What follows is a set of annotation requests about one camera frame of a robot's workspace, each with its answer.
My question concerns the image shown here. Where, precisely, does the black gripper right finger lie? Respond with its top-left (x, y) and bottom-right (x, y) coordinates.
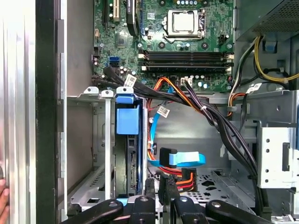
top-left (158, 174), bottom-right (271, 224)

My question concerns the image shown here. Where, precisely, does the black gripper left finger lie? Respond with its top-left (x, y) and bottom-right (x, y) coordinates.
top-left (59, 178), bottom-right (157, 224)

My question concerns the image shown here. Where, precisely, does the red orange power wire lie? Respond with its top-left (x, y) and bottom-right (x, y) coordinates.
top-left (146, 98), bottom-right (199, 193)

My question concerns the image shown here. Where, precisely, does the blue data wire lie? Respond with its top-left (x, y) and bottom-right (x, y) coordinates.
top-left (148, 85), bottom-right (207, 169)

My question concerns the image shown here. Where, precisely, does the hard disk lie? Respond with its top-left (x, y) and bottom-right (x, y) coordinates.
top-left (113, 92), bottom-right (144, 203)

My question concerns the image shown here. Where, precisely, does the metal disk bay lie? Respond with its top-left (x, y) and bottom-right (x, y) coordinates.
top-left (67, 86), bottom-right (150, 210)

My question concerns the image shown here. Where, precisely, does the person's hand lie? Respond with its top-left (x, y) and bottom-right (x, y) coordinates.
top-left (0, 178), bottom-right (10, 224)

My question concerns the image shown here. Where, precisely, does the black PC case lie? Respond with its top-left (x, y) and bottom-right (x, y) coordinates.
top-left (35, 0), bottom-right (299, 224)

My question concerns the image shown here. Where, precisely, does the green motherboard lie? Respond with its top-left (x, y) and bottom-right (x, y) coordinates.
top-left (92, 0), bottom-right (235, 94)

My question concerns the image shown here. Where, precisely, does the CPU socket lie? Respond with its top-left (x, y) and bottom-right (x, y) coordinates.
top-left (163, 8), bottom-right (206, 42)

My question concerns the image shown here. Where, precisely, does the silver CPU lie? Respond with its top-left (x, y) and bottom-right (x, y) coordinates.
top-left (172, 11), bottom-right (199, 32)

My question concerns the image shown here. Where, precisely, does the black graphics card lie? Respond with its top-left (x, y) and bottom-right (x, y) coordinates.
top-left (126, 0), bottom-right (143, 38)

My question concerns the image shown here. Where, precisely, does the grey power supply unit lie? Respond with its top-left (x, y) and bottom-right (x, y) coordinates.
top-left (235, 0), bottom-right (299, 42)

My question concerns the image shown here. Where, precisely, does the black cable bundle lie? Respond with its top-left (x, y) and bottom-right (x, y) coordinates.
top-left (92, 66), bottom-right (273, 217)

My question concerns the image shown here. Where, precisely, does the orange wire bundle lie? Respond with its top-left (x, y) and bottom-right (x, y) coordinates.
top-left (149, 77), bottom-right (204, 112)

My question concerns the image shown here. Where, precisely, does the yellow black wire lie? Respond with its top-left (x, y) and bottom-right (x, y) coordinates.
top-left (228, 35), bottom-right (299, 94)

